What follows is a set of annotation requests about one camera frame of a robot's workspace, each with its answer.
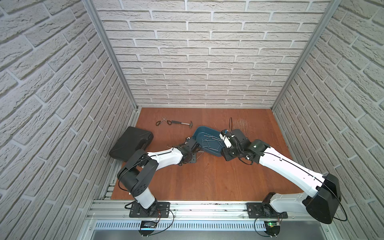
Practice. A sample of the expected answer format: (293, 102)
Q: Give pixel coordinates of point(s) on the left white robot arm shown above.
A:
(135, 176)

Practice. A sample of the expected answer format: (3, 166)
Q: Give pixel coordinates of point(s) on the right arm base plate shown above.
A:
(263, 210)

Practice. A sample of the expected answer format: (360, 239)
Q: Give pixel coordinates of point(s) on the aluminium front rail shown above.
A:
(191, 216)

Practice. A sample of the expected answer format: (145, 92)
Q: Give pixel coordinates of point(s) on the right controller board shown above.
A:
(272, 228)

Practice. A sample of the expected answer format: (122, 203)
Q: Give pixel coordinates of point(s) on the controller board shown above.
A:
(147, 228)
(272, 228)

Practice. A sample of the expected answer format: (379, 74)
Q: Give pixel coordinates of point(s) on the teal plastic storage box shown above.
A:
(208, 137)

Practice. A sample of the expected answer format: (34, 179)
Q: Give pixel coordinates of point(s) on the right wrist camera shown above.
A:
(226, 140)

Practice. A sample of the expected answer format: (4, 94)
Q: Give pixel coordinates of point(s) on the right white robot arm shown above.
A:
(321, 194)

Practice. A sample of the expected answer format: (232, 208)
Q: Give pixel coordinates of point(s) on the black plastic tool case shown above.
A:
(131, 140)

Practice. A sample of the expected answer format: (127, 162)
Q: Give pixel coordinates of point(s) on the left controller board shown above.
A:
(147, 228)

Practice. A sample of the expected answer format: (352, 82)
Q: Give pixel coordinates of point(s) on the black-handled scissors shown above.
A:
(163, 120)

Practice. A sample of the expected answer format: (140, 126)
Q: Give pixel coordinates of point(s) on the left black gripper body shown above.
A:
(193, 144)

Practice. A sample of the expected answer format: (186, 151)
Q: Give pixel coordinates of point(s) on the small black-handled hammer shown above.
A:
(190, 125)

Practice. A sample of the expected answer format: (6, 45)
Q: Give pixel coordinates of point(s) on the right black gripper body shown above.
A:
(230, 153)

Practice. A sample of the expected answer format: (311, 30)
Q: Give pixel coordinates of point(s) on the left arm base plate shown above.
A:
(156, 210)

